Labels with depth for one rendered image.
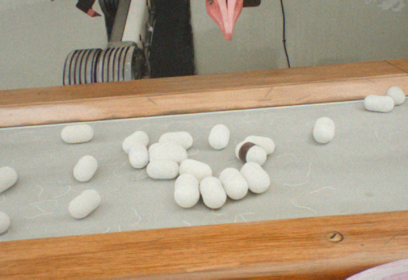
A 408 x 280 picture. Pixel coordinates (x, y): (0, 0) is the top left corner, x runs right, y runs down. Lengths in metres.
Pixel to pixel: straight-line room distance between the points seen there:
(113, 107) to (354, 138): 0.31
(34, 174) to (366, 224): 0.32
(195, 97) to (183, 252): 0.35
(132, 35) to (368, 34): 2.01
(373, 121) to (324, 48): 2.09
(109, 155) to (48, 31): 2.05
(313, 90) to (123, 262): 0.41
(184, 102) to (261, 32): 1.94
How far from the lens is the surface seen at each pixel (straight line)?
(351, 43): 2.69
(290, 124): 0.54
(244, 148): 0.43
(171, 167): 0.42
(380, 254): 0.29
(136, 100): 0.61
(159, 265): 0.28
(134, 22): 0.88
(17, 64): 2.60
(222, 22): 0.55
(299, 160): 0.45
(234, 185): 0.37
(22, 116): 0.65
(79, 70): 0.79
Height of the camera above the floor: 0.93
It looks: 23 degrees down
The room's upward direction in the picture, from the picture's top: 5 degrees counter-clockwise
